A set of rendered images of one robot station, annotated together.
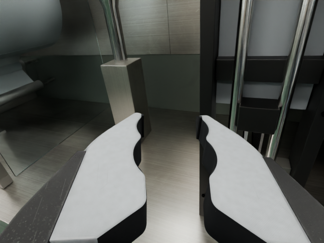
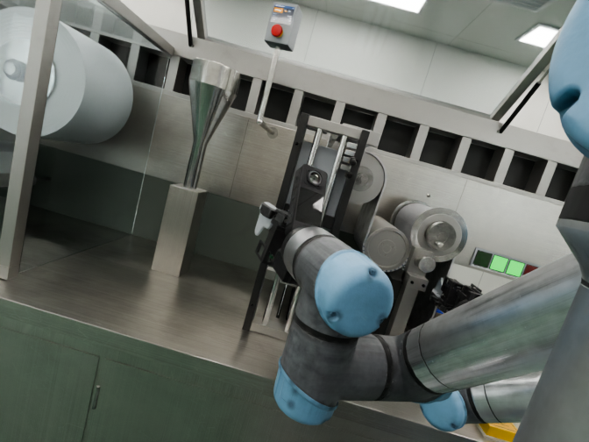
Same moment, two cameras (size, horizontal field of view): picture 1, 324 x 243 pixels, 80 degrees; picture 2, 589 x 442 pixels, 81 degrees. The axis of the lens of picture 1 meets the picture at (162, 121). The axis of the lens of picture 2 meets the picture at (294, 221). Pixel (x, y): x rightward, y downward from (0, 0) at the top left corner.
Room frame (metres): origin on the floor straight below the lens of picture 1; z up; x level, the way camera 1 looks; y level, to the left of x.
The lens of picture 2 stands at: (-0.50, 0.22, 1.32)
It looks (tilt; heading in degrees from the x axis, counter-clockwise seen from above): 9 degrees down; 336
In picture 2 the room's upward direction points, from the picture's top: 16 degrees clockwise
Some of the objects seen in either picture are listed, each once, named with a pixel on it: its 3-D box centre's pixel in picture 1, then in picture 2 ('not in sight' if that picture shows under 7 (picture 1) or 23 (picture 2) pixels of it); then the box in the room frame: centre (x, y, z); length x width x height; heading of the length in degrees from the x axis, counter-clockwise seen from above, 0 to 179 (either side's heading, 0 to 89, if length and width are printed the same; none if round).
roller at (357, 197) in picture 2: not in sight; (352, 177); (0.42, -0.33, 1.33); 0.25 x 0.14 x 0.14; 155
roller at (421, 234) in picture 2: not in sight; (424, 227); (0.31, -0.56, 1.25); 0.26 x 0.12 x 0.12; 155
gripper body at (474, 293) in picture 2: not in sight; (461, 302); (0.06, -0.51, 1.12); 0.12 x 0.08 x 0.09; 155
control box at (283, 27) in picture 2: not in sight; (282, 25); (0.46, -0.02, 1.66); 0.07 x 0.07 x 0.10; 52
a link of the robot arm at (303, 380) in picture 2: not in sight; (327, 364); (-0.19, 0.00, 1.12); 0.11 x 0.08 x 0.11; 87
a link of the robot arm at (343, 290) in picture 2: not in sight; (339, 284); (-0.19, 0.01, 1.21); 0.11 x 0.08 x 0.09; 177
